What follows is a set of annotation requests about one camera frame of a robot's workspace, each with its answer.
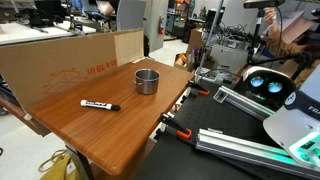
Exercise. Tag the person's bare hand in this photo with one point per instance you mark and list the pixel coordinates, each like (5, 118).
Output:
(270, 18)

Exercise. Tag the black and white marker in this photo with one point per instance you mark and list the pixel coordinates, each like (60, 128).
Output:
(100, 105)

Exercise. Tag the forearm in brown sleeve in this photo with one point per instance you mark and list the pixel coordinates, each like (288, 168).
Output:
(283, 48)

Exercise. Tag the silver metal pot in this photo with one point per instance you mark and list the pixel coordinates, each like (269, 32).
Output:
(146, 86)

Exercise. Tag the folded cardboard sheet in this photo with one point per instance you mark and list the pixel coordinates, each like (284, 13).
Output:
(296, 26)

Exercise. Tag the white storage cabinet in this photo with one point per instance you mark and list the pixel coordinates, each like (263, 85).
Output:
(228, 58)

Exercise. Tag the slanted silver metal pole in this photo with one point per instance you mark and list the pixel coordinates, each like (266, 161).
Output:
(211, 36)

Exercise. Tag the white black VR headset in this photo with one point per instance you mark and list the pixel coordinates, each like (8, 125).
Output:
(266, 83)

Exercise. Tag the black orange bar clamp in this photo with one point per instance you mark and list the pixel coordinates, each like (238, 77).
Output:
(184, 134)
(202, 92)

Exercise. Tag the red fire extinguisher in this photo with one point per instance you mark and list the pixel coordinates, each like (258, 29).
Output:
(161, 26)

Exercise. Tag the grey partition panel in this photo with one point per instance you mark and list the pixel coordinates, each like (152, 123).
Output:
(130, 15)

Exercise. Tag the metal table leg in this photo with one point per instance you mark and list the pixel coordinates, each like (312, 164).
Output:
(83, 163)

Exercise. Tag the white work table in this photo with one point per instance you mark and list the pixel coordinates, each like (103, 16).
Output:
(20, 33)

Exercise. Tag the yellow tote bag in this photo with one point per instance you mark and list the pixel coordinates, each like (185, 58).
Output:
(60, 170)

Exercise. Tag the black stereo camera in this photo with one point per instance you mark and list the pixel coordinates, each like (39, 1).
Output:
(263, 3)

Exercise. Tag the black camera tripod stand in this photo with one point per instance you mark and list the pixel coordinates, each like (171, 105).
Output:
(255, 40)

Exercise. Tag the short aluminium extrusion rail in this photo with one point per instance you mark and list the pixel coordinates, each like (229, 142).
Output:
(243, 101)

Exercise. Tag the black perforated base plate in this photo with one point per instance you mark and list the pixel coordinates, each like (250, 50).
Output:
(206, 113)

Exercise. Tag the long aluminium extrusion rail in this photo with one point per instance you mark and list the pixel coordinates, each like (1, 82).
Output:
(233, 146)

